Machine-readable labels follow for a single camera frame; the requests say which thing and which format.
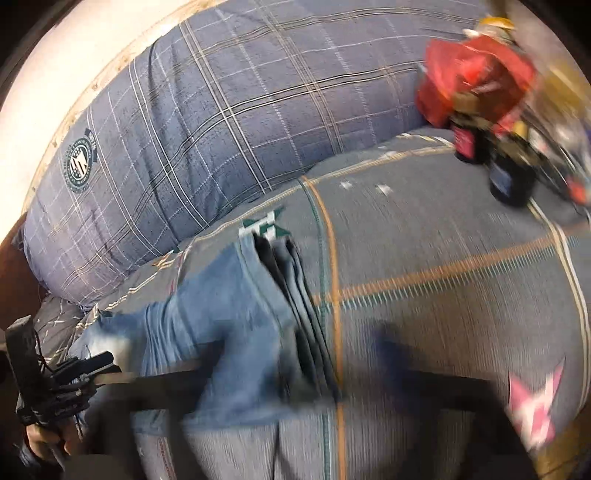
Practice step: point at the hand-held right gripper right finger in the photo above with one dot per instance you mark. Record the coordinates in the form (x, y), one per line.
(452, 415)

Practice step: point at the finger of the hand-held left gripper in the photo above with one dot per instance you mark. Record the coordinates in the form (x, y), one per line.
(90, 362)
(76, 390)

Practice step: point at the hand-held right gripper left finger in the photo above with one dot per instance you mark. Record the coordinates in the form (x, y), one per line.
(138, 429)

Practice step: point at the light blue denim pants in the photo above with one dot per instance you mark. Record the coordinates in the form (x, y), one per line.
(221, 314)

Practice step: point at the person's left hand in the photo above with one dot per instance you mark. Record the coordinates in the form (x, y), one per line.
(41, 443)

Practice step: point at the brown wooden headboard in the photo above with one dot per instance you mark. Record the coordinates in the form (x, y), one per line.
(18, 277)

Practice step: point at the grey star print bedsheet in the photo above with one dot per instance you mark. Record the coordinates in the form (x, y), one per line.
(438, 286)

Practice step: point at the dark jar blue label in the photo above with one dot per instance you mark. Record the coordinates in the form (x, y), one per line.
(510, 175)

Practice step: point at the dark bottle pink label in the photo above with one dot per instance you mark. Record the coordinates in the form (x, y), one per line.
(468, 141)

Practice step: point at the blue plaid pillow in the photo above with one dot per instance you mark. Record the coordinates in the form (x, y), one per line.
(231, 115)

